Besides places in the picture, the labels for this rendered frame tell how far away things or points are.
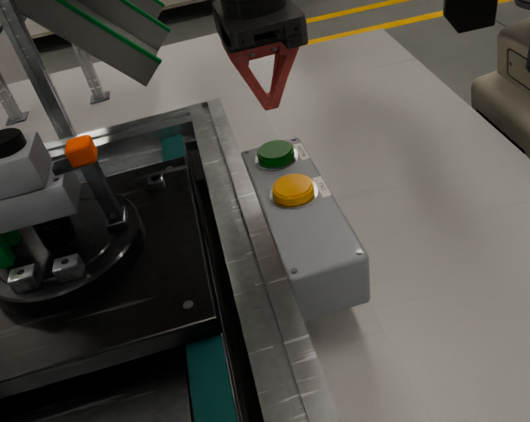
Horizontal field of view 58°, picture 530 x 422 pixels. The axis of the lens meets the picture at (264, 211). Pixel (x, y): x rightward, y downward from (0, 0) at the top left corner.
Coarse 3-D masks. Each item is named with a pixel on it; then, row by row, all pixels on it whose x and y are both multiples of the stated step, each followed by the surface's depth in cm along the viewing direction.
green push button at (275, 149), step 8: (264, 144) 52; (272, 144) 52; (280, 144) 52; (288, 144) 52; (264, 152) 51; (272, 152) 51; (280, 152) 51; (288, 152) 50; (264, 160) 50; (272, 160) 50; (280, 160) 50; (288, 160) 51
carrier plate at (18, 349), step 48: (144, 192) 49; (192, 192) 48; (192, 240) 42; (144, 288) 39; (192, 288) 38; (0, 336) 37; (48, 336) 37; (96, 336) 36; (144, 336) 35; (192, 336) 36; (0, 384) 34
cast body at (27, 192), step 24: (0, 144) 35; (24, 144) 36; (0, 168) 35; (24, 168) 35; (48, 168) 38; (0, 192) 36; (24, 192) 36; (48, 192) 37; (72, 192) 39; (0, 216) 37; (24, 216) 38; (48, 216) 38
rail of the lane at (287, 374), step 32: (224, 128) 59; (192, 160) 53; (224, 160) 55; (224, 192) 49; (224, 224) 45; (256, 224) 44; (224, 256) 42; (256, 256) 41; (256, 288) 39; (288, 288) 38; (256, 320) 36; (288, 320) 35; (256, 352) 34; (288, 352) 33; (256, 384) 32; (288, 384) 32; (320, 384) 31; (288, 416) 30; (320, 416) 29
